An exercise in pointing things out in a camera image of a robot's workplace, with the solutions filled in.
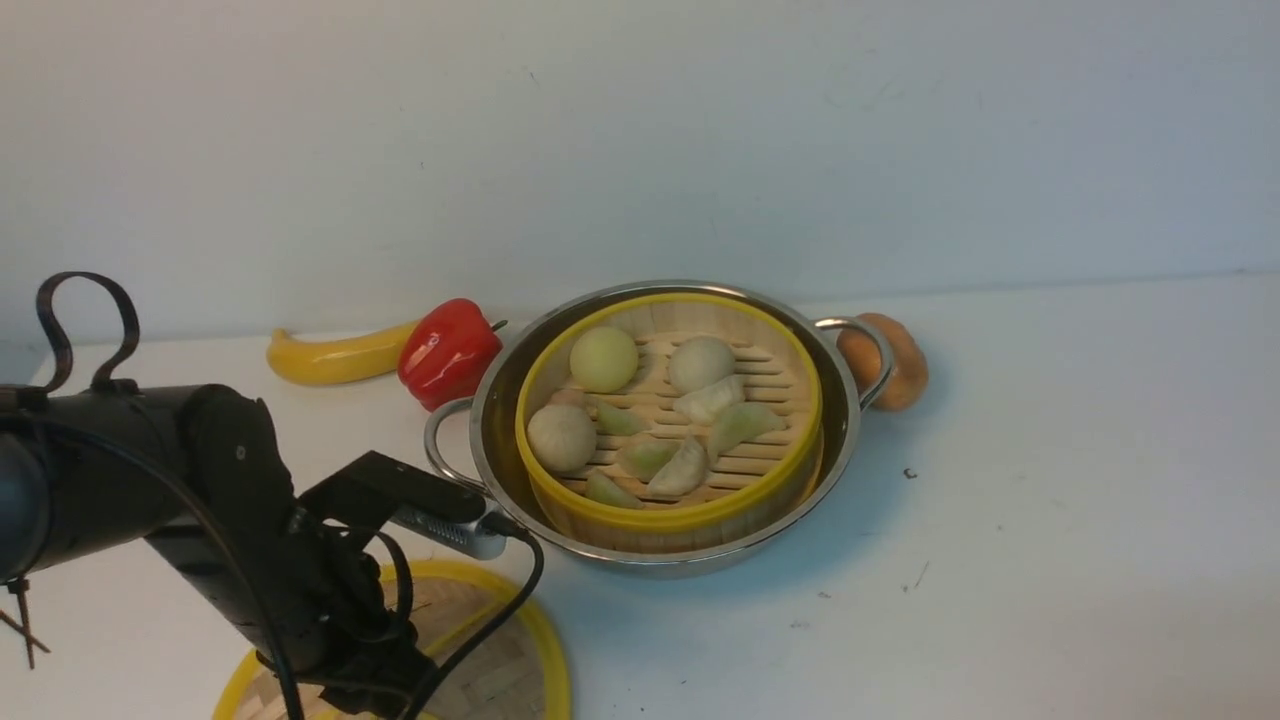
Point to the green dumpling front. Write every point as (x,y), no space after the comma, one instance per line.
(599,488)

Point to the pale yellow round bun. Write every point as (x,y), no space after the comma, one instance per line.
(604,359)

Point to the small green dumpling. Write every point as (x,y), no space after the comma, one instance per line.
(615,421)

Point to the white round bun front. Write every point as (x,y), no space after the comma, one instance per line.
(562,437)

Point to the yellow woven bamboo steamer lid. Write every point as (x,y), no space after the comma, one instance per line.
(519,672)

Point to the stainless steel pot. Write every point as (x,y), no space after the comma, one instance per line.
(472,440)

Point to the orange-brown onion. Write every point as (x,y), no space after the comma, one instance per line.
(910,375)

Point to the white dumpling front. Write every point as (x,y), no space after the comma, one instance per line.
(683,473)

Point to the red bell pepper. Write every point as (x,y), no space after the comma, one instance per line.
(448,353)

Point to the white round bun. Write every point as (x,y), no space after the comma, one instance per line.
(700,362)
(562,437)

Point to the yellow banana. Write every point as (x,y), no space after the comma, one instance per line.
(336,362)

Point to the yellow-rimmed bamboo steamer basket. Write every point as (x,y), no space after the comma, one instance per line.
(670,422)

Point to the white dumpling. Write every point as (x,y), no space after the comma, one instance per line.
(705,405)
(683,473)

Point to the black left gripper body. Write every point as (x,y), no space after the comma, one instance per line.
(320,590)

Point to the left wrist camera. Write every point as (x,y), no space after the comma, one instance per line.
(375,490)

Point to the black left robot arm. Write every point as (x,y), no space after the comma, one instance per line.
(196,473)

